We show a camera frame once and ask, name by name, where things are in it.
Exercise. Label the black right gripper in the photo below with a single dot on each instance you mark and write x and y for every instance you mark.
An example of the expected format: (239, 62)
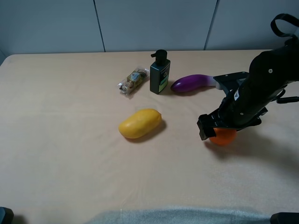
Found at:
(241, 108)

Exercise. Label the orange tomato-shaped fruit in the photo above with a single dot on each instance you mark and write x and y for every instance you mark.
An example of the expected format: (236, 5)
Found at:
(223, 136)

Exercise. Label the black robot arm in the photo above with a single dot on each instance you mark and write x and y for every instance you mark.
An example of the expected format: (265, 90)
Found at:
(281, 64)

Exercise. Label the black object bottom right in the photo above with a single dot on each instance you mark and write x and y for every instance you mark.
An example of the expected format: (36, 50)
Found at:
(285, 218)

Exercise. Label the black object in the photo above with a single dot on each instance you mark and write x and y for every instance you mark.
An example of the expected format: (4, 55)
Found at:
(6, 215)
(285, 218)

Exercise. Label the black object bottom left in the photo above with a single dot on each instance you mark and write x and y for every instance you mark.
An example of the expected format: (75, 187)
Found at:
(6, 215)

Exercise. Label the purple toy eggplant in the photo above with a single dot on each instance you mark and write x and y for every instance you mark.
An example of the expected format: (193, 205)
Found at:
(192, 82)

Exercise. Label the yellow mango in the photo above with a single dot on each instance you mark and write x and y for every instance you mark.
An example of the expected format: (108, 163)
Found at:
(140, 123)

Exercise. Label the dark green pump bottle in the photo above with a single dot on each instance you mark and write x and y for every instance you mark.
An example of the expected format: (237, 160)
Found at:
(159, 71)

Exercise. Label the clear wrapped snack pack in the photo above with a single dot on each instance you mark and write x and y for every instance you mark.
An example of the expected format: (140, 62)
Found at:
(137, 77)

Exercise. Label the grey foam sheet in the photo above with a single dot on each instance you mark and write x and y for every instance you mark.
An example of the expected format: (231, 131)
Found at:
(180, 215)

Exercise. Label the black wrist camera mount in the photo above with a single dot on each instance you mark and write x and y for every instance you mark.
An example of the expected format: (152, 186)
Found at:
(230, 82)

